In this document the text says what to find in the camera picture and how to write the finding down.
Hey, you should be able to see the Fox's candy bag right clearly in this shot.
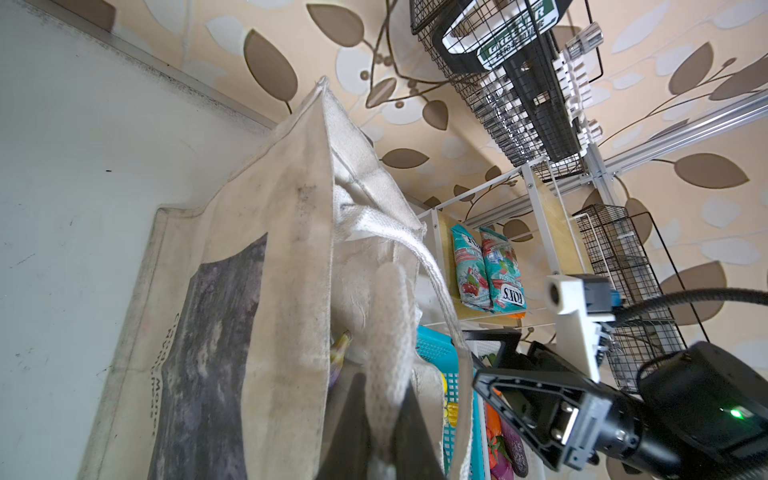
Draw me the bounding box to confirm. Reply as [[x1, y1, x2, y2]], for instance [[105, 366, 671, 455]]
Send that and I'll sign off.
[[480, 228, 527, 315]]

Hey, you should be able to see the white plastic basket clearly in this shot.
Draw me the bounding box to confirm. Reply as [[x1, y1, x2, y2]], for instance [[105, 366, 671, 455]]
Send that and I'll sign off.
[[463, 328, 562, 468]]

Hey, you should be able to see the teal plastic basket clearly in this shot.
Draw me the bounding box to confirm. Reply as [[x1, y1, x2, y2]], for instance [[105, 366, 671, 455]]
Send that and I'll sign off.
[[416, 326, 487, 480]]

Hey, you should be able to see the purple eggplant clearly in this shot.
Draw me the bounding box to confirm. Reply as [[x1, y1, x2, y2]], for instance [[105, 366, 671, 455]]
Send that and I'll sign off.
[[501, 419, 529, 478]]

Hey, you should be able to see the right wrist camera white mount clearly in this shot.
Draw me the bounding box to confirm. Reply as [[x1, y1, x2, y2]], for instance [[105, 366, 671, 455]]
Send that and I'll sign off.
[[546, 274, 621, 383]]

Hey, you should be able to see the black wire basket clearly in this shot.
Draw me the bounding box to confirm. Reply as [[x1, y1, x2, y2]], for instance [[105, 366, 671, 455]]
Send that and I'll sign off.
[[572, 203, 722, 394], [409, 0, 604, 181]]

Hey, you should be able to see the upper banana bunch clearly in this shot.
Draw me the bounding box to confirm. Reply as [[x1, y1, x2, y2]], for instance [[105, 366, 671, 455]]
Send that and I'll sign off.
[[441, 372, 459, 429]]

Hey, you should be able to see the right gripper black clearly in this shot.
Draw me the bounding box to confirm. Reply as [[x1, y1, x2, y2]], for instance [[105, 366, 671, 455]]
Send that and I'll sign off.
[[462, 328, 684, 478]]

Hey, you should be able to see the black wire basket right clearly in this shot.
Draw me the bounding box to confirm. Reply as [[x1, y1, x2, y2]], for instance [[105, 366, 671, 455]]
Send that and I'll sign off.
[[572, 203, 722, 394]]

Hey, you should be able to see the fox's candy bag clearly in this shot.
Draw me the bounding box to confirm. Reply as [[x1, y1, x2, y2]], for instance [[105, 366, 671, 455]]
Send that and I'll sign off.
[[480, 228, 527, 315], [451, 224, 492, 311]]

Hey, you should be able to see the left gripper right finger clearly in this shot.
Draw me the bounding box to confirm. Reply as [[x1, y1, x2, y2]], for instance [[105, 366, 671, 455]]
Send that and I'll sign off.
[[392, 385, 445, 480]]

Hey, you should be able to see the orange carrot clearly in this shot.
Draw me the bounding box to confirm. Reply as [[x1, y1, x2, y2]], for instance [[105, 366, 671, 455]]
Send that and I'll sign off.
[[482, 401, 511, 480]]

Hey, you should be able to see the Fox's candy bag left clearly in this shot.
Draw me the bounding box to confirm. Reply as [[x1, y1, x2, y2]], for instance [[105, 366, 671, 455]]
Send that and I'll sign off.
[[451, 224, 492, 311]]

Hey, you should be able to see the white canvas tote bag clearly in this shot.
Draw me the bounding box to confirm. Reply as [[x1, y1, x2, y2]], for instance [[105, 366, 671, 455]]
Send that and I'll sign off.
[[79, 79, 473, 479]]

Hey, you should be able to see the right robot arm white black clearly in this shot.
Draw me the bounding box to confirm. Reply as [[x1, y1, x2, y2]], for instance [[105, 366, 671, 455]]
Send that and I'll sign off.
[[464, 276, 767, 479]]

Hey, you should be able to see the white wooden two-tier shelf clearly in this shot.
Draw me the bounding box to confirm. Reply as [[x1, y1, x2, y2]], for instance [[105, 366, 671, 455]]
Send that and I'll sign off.
[[418, 166, 592, 343]]

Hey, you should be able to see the black wire basket centre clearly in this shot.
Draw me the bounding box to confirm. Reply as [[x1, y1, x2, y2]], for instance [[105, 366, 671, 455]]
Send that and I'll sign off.
[[409, 0, 604, 181]]

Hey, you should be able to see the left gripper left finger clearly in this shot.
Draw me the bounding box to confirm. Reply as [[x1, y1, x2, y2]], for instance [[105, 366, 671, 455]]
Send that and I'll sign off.
[[316, 373, 371, 480]]

